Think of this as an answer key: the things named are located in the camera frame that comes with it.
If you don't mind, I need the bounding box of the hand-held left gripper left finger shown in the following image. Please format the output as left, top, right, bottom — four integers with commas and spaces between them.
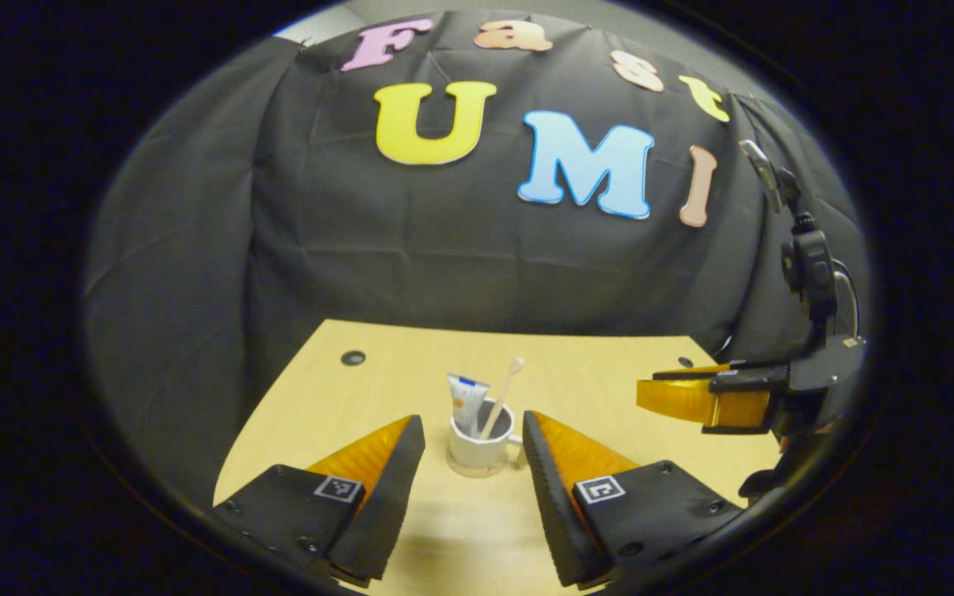
212, 414, 426, 589

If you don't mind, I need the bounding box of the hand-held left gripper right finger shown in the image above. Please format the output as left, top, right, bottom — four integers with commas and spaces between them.
523, 410, 744, 590

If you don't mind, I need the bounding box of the white cup with wooden handle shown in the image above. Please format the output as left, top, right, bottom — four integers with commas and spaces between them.
446, 399, 525, 473

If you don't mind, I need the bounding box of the beige wooden toothbrush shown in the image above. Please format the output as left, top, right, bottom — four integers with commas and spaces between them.
479, 357, 526, 440

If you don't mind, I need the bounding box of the white toothpaste tube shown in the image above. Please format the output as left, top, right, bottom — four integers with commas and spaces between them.
446, 372, 491, 438

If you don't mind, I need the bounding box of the light wooden desktop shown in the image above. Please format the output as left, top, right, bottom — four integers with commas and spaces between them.
212, 319, 786, 596

